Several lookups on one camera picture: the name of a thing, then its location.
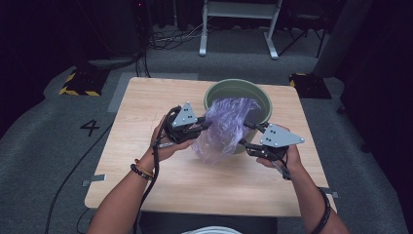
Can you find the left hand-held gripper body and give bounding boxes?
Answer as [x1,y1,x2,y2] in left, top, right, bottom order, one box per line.
[162,101,200,145]

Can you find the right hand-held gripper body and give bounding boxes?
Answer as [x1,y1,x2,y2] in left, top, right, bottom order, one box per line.
[255,123,306,162]

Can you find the purple plastic bag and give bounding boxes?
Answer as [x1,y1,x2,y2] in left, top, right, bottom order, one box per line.
[191,97,262,165]

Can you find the green plastic bin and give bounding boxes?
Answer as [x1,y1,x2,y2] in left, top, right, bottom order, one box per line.
[203,78,274,156]

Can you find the person's left hand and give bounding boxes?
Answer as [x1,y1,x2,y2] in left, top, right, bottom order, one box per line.
[140,115,196,173]

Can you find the person's right hand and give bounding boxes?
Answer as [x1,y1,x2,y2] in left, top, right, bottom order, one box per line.
[255,143,306,178]

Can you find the black yellow striped base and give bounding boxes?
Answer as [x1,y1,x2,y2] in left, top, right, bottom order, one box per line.
[288,72,333,99]
[58,67,110,98]

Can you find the grey tape strip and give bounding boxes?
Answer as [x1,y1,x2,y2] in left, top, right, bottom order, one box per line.
[319,186,340,200]
[81,174,107,188]

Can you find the person's dark pants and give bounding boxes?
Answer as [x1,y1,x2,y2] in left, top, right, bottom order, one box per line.
[137,211,280,234]

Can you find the black wristband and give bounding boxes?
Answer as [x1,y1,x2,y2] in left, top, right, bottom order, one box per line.
[310,187,332,234]

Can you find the person's white shirt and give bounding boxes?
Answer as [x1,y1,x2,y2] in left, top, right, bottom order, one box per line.
[180,225,244,234]

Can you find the black stand legs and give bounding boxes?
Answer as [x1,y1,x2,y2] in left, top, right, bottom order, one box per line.
[277,0,329,59]

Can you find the white metal stand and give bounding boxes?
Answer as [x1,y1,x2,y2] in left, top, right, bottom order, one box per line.
[198,0,283,60]

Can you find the grey column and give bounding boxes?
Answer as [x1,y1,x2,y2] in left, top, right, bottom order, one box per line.
[312,0,374,79]

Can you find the right hand-held gripper cable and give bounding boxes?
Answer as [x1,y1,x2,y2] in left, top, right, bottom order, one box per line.
[272,158,292,181]

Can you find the hand-held gripper cable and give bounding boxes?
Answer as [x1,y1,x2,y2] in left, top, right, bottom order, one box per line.
[272,158,292,181]
[131,136,162,234]

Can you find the beaded bracelets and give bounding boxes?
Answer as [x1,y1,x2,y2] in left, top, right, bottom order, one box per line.
[130,158,156,181]

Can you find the left hand-held gripper cable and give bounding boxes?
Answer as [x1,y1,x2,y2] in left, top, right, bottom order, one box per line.
[131,136,162,234]

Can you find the bundle of cables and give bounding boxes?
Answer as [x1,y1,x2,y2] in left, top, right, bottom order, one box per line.
[134,21,208,79]

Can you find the long black floor cable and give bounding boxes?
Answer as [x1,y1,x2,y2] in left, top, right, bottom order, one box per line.
[44,121,115,234]

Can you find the thin black cable loop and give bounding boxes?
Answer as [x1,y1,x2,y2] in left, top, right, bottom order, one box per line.
[76,208,94,233]

